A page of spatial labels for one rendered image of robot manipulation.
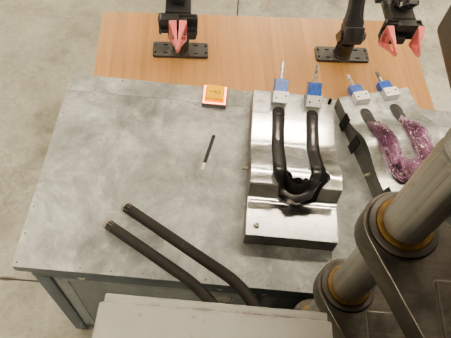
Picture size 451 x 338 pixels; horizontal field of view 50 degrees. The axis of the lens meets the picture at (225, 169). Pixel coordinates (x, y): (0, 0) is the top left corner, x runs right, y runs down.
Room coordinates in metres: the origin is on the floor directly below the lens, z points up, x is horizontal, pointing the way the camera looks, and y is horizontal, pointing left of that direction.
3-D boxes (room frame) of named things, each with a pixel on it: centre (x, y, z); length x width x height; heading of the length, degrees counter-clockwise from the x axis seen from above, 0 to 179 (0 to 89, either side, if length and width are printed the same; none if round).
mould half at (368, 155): (0.91, -0.55, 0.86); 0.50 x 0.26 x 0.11; 20
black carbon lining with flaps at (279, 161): (0.83, -0.21, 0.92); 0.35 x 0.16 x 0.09; 3
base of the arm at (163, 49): (1.27, 0.22, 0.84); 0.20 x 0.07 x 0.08; 99
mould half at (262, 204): (0.81, -0.20, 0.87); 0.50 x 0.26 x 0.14; 3
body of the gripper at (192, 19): (1.00, 0.18, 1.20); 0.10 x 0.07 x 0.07; 98
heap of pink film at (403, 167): (0.92, -0.54, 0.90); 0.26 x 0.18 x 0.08; 20
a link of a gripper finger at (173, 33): (0.93, 0.16, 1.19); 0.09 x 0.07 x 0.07; 8
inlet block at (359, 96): (1.15, -0.40, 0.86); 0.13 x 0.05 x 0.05; 20
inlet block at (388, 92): (1.19, -0.50, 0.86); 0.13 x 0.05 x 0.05; 20
